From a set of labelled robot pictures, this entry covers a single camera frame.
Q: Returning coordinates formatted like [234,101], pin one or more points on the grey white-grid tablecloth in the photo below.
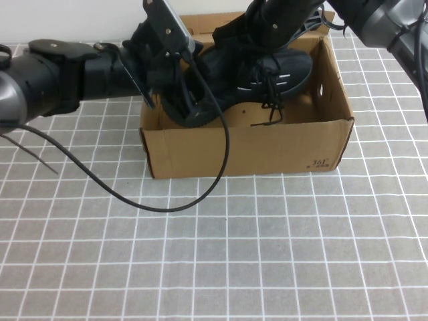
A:
[214,254]

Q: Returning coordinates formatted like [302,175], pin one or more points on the black sneaker with white stripes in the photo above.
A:
[287,72]

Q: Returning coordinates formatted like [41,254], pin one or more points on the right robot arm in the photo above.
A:
[378,20]

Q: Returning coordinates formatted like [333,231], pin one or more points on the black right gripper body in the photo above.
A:
[284,20]

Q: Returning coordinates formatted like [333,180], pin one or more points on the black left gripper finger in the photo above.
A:
[174,97]
[200,97]

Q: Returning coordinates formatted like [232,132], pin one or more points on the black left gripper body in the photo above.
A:
[137,57]

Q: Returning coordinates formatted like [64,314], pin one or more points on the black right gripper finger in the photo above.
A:
[230,33]

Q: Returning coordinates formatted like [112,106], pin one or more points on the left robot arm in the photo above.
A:
[40,80]

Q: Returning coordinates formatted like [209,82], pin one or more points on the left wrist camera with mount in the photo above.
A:
[167,23]

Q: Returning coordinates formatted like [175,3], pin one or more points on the brown cardboard shoe box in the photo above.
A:
[267,150]

